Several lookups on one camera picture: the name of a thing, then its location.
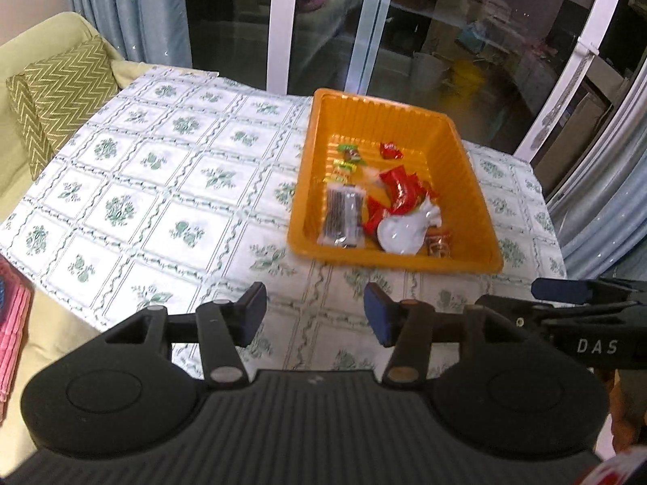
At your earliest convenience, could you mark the pink ribbed blanket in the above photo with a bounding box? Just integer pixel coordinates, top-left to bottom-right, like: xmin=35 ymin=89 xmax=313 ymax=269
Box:
xmin=0 ymin=255 xmax=35 ymax=425

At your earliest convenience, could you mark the cardboard box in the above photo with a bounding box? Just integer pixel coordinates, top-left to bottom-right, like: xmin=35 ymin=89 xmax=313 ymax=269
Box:
xmin=533 ymin=55 xmax=632 ymax=193

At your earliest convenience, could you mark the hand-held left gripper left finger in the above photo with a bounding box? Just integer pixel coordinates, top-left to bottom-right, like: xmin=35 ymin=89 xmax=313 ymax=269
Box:
xmin=104 ymin=282 xmax=268 ymax=390

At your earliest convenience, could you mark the floral tablecloth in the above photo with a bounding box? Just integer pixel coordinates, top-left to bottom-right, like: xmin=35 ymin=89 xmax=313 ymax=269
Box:
xmin=0 ymin=65 xmax=564 ymax=372

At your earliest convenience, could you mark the white sliding glass door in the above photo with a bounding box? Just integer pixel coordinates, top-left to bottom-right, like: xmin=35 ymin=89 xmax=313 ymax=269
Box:
xmin=184 ymin=0 xmax=647 ymax=198

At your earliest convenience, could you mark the orange plastic tray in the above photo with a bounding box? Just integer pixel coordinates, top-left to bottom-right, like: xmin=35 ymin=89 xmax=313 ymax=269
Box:
xmin=287 ymin=88 xmax=505 ymax=274

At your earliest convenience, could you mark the yellow bucket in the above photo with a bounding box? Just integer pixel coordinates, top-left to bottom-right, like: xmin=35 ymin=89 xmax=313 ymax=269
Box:
xmin=451 ymin=58 xmax=487 ymax=94

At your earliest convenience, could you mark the yellow-green sofa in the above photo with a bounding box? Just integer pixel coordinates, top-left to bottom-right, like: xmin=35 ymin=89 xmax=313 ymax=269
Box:
xmin=0 ymin=11 xmax=147 ymax=460

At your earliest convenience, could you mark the brown snack packet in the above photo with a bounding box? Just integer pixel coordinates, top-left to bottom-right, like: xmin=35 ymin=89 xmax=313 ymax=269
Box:
xmin=425 ymin=230 xmax=452 ymax=257

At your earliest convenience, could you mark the red snack packet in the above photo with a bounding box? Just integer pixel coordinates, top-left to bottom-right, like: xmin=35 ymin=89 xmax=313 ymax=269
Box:
xmin=364 ymin=196 xmax=392 ymax=238
xmin=379 ymin=167 xmax=430 ymax=213

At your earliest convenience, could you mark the white bucket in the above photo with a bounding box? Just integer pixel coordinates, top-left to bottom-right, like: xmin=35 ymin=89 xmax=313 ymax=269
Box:
xmin=412 ymin=52 xmax=450 ymax=92

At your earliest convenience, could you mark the blue-grey curtain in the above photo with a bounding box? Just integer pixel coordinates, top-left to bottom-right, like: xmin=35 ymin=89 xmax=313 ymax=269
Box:
xmin=63 ymin=0 xmax=193 ymax=69
xmin=548 ymin=86 xmax=647 ymax=284

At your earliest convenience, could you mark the silver snack packet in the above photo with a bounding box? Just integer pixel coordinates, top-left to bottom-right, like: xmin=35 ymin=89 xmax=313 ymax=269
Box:
xmin=376 ymin=197 xmax=442 ymax=254

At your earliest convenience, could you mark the black seaweed packet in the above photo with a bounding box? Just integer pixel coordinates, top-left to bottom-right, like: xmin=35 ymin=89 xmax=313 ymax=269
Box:
xmin=317 ymin=184 xmax=366 ymax=249

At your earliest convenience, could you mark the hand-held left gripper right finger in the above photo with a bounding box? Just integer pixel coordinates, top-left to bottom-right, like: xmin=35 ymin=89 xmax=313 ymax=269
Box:
xmin=364 ymin=283 xmax=526 ymax=390

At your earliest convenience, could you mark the green zigzag pillow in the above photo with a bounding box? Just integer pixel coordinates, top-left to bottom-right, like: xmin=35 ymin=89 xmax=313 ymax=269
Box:
xmin=23 ymin=35 xmax=119 ymax=150
xmin=6 ymin=73 xmax=55 ymax=181

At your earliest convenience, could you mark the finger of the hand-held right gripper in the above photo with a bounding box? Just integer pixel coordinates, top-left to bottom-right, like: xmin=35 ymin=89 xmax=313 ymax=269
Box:
xmin=531 ymin=278 xmax=647 ymax=304
xmin=475 ymin=294 xmax=582 ymax=321

